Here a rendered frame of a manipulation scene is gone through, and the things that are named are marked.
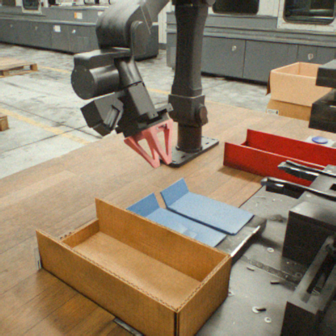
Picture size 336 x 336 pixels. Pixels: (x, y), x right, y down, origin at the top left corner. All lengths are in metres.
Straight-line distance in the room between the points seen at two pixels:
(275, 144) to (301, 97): 2.01
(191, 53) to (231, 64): 5.09
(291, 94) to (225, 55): 3.11
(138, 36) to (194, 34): 0.23
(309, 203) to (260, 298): 0.16
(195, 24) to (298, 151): 0.38
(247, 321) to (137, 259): 0.18
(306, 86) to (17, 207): 2.45
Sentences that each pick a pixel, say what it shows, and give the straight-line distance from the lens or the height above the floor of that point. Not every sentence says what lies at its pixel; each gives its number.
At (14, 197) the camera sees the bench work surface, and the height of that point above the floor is 0.90.
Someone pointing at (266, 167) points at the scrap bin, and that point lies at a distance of 0.85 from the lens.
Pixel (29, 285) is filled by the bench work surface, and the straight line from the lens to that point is 0.58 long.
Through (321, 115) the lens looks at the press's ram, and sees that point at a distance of 0.54.
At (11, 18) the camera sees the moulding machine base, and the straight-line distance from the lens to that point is 10.67.
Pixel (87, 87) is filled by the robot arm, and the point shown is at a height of 1.14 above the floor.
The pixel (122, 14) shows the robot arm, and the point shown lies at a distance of 0.67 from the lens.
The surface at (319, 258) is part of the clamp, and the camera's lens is 0.51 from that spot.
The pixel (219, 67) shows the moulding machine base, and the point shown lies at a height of 0.20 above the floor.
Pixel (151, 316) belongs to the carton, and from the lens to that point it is 0.46.
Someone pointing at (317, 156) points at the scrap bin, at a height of 0.93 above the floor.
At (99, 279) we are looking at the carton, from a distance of 0.49.
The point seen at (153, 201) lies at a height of 0.94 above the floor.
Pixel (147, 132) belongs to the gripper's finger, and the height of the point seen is 1.05.
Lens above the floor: 1.28
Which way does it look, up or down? 25 degrees down
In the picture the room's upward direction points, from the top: straight up
